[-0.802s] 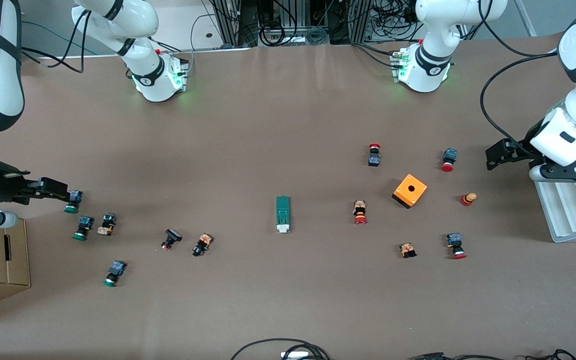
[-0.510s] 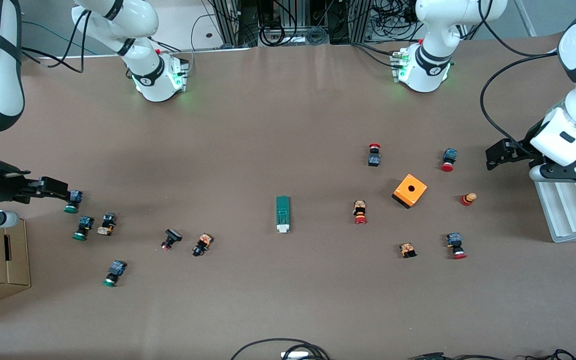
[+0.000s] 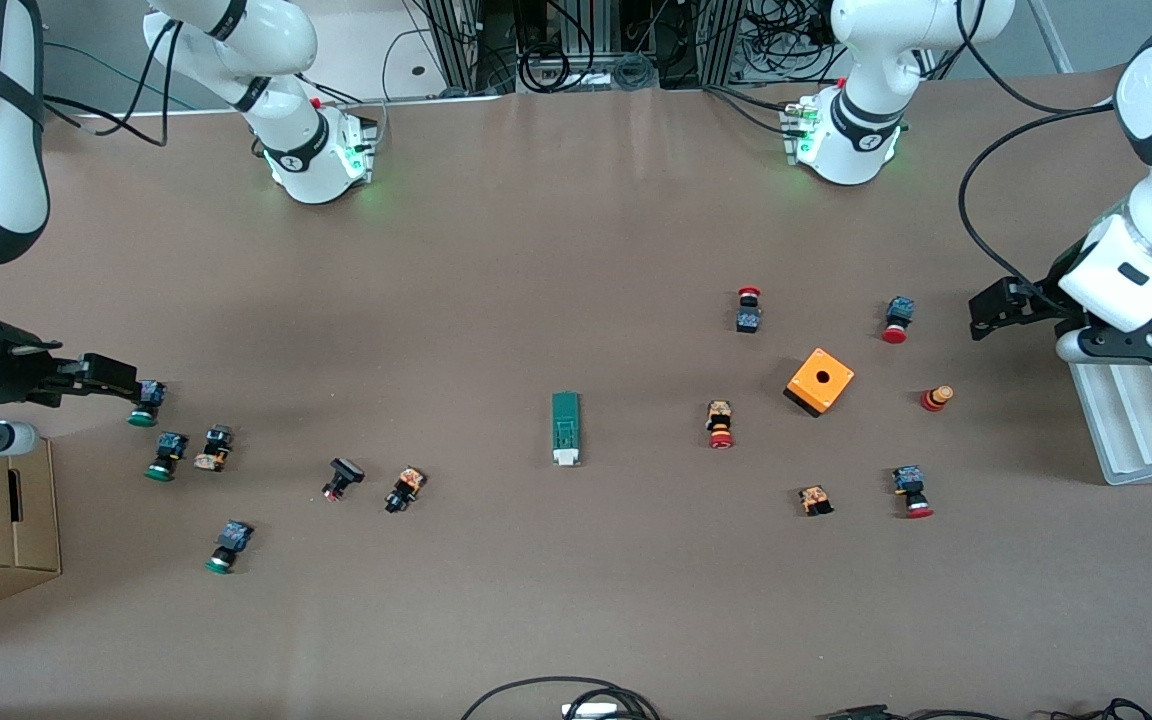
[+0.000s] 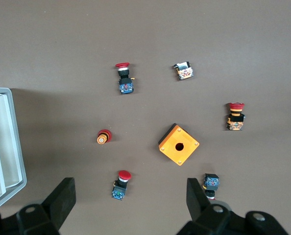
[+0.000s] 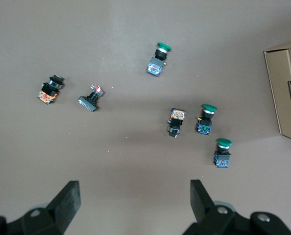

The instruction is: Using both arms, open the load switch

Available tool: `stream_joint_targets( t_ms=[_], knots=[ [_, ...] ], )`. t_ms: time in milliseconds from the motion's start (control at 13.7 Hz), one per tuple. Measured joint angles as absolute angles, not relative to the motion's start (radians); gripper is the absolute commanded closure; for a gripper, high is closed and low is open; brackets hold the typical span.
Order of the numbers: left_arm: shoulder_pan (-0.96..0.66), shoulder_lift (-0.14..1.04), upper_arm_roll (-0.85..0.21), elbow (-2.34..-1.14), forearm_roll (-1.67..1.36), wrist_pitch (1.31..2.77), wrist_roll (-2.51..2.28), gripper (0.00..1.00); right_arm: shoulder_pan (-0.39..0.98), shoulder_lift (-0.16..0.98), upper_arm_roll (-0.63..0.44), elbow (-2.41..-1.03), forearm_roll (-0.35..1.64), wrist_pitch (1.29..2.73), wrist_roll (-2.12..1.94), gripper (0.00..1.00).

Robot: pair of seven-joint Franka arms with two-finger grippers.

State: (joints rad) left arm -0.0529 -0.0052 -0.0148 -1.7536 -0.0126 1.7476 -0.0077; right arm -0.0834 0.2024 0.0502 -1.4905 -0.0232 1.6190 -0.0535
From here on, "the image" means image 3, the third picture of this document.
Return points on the orange button enclosure box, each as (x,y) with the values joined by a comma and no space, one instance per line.
(838,372)

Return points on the red pushbutton blue contact block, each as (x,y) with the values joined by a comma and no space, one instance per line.
(899,312)
(910,485)

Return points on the red yellow mushroom button head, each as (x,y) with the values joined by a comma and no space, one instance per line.
(934,400)

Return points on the grey metal bar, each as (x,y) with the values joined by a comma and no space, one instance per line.
(1052,40)

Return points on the aluminium equipment rack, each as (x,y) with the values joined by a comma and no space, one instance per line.
(461,40)

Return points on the white plug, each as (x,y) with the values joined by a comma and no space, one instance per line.
(591,711)

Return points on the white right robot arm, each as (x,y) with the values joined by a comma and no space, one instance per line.
(6,180)

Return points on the red pushbutton orange contact block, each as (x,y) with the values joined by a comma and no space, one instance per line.
(719,420)

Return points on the red pushbutton black contact block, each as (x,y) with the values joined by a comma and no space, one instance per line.
(748,318)

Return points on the black pushbutton red tip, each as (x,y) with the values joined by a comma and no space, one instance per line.
(343,474)

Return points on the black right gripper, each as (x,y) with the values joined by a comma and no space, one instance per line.
(8,374)

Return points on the grey white ribbed tray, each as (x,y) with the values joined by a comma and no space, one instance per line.
(1146,430)

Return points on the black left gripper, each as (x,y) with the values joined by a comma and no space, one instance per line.
(1046,297)

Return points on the green pushbutton blue contact block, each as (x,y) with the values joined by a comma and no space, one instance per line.
(146,405)
(168,452)
(230,542)

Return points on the black pushbutton orange contact block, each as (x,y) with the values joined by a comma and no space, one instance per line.
(404,489)

